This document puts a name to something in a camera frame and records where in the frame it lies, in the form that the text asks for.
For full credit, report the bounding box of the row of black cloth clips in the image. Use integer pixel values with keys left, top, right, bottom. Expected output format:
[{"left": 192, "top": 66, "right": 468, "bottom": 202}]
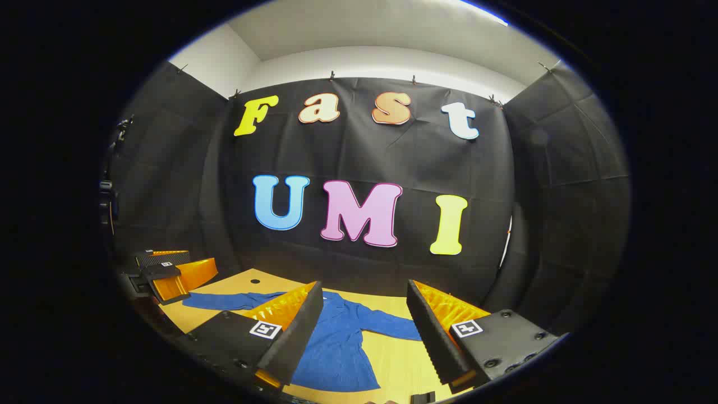
[{"left": 177, "top": 61, "right": 556, "bottom": 108}]

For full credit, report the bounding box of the black backdrop cloth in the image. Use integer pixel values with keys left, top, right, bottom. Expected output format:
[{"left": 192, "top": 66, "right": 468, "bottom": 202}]
[{"left": 109, "top": 61, "right": 632, "bottom": 337}]

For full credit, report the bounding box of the blue button-up jacket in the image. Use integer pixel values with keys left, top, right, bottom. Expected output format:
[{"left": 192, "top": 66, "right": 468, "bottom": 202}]
[{"left": 182, "top": 291, "right": 424, "bottom": 392}]

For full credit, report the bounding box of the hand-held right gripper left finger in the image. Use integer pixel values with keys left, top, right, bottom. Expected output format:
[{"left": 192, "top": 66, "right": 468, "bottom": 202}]
[{"left": 185, "top": 281, "right": 325, "bottom": 391}]

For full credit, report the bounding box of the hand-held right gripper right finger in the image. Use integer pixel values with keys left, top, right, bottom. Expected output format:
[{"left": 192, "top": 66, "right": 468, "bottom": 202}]
[{"left": 406, "top": 279, "right": 561, "bottom": 393}]

